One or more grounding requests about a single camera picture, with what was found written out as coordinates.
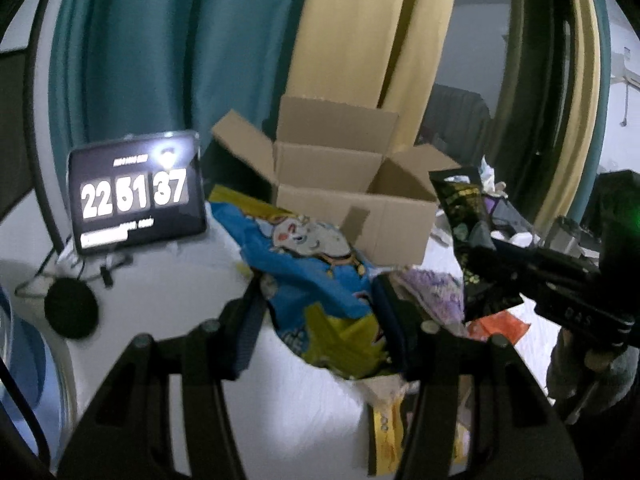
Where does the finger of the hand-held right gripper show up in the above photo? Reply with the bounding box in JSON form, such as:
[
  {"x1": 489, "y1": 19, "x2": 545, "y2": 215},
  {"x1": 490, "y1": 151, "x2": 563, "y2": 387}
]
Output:
[
  {"x1": 465, "y1": 247, "x2": 581, "y2": 307},
  {"x1": 492, "y1": 237, "x2": 601, "y2": 277}
]

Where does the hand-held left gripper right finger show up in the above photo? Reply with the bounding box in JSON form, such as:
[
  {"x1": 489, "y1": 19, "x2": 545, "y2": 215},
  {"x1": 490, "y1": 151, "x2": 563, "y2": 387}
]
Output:
[{"x1": 372, "y1": 272, "x2": 583, "y2": 480}]

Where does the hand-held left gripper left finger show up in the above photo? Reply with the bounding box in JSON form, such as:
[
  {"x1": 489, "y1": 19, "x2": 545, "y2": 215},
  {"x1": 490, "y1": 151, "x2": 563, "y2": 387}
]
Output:
[{"x1": 57, "y1": 275, "x2": 273, "y2": 480}]

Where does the large blue cartoon snack bag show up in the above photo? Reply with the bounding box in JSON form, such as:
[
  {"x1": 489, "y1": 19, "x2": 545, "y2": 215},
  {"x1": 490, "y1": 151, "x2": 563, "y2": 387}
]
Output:
[{"x1": 207, "y1": 185, "x2": 401, "y2": 382}]

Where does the yellow black snack packet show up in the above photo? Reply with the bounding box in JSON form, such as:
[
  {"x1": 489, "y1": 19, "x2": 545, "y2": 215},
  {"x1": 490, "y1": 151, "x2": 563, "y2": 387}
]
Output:
[{"x1": 367, "y1": 390, "x2": 473, "y2": 477}]

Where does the cardboard box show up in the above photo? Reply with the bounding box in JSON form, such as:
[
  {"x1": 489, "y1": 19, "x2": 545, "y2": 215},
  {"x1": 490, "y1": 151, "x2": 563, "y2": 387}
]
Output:
[{"x1": 211, "y1": 95, "x2": 461, "y2": 267}]

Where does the person's right forearm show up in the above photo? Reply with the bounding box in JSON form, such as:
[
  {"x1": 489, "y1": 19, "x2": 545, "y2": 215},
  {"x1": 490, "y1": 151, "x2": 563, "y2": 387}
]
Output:
[{"x1": 546, "y1": 330, "x2": 640, "y2": 417}]

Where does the purple snack packet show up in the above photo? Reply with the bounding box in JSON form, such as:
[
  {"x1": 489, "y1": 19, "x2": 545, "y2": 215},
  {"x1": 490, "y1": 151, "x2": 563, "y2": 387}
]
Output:
[{"x1": 394, "y1": 267, "x2": 467, "y2": 327}]

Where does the orange snack packet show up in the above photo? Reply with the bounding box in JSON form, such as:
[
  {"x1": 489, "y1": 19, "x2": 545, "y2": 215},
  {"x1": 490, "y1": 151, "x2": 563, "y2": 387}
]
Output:
[{"x1": 465, "y1": 310, "x2": 531, "y2": 347}]

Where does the pile of assorted clutter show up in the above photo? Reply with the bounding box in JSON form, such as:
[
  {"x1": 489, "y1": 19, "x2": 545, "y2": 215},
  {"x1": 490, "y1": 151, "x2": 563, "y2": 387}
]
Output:
[{"x1": 435, "y1": 155, "x2": 601, "y2": 263}]

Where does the dark cloth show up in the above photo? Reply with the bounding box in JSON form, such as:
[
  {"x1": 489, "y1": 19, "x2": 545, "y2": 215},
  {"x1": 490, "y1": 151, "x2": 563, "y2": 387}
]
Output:
[{"x1": 419, "y1": 84, "x2": 493, "y2": 157}]

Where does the yellow curtain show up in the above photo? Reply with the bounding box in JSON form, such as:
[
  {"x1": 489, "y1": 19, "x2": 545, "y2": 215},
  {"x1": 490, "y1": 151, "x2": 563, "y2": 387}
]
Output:
[
  {"x1": 289, "y1": 0, "x2": 462, "y2": 153},
  {"x1": 532, "y1": 0, "x2": 603, "y2": 233}
]

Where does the black tablet clock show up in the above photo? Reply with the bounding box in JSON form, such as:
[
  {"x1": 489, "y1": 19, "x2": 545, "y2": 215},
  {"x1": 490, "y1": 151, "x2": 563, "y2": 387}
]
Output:
[{"x1": 67, "y1": 130, "x2": 208, "y2": 256}]

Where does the black round puck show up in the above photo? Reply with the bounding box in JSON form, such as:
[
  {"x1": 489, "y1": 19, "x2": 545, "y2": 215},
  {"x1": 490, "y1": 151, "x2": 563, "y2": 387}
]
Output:
[{"x1": 44, "y1": 277, "x2": 99, "y2": 339}]

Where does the pale blue round object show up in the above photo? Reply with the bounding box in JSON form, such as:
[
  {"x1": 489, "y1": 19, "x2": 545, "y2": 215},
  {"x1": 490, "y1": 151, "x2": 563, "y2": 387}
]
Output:
[{"x1": 0, "y1": 285, "x2": 77, "y2": 456}]

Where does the teal curtain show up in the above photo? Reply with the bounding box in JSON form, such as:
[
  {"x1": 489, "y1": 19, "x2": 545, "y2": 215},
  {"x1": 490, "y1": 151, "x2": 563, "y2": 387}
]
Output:
[{"x1": 47, "y1": 0, "x2": 321, "y2": 173}]

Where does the black cable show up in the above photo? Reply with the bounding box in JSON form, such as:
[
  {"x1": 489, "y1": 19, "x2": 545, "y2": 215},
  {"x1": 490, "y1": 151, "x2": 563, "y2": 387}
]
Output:
[{"x1": 15, "y1": 249, "x2": 133, "y2": 297}]

